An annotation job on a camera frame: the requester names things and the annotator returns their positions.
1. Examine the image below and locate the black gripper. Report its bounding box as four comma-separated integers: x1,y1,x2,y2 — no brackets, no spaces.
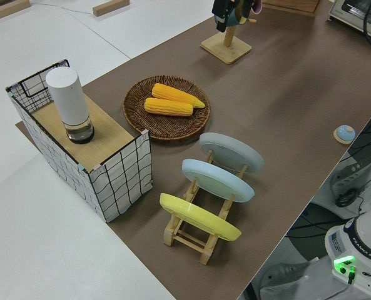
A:
211,0,236,33

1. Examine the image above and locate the light wood drawer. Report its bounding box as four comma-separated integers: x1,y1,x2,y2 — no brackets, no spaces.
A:
261,0,321,18

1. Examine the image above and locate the dark blue mug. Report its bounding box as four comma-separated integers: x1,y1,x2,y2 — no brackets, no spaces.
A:
214,0,252,27

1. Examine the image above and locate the wooden mug tree stand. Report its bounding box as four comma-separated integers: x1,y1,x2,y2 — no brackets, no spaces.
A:
200,17,253,66

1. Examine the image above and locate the yellow corn cob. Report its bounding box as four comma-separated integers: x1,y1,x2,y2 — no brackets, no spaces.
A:
144,97,195,118
151,82,206,109

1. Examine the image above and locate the long wooden block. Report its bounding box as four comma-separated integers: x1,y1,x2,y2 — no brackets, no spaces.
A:
92,0,131,17
0,0,31,23

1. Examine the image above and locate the brown wicker basket tray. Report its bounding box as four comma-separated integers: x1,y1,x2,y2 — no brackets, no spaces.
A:
122,74,212,142

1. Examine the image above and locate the grey plate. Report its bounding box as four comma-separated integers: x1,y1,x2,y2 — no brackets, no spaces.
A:
198,132,265,179

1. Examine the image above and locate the white toaster oven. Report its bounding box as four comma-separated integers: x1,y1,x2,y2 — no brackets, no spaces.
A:
328,0,371,40

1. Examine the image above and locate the light blue plate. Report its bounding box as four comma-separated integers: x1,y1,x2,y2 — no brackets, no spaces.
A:
181,158,256,204

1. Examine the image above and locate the blue dome call bell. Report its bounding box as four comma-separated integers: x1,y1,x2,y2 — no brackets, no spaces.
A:
333,124,357,145

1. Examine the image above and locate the white cylindrical bottle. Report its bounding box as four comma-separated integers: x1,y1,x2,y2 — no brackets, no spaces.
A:
44,66,96,145

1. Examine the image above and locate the yellow plate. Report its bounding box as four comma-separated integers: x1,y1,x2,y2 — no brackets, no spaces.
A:
159,192,243,243

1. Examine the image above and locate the wooden dish rack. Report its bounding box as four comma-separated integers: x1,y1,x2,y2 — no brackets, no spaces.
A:
163,149,249,266

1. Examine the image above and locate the white perforated mounting frame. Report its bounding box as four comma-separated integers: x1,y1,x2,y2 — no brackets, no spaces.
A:
328,152,371,196

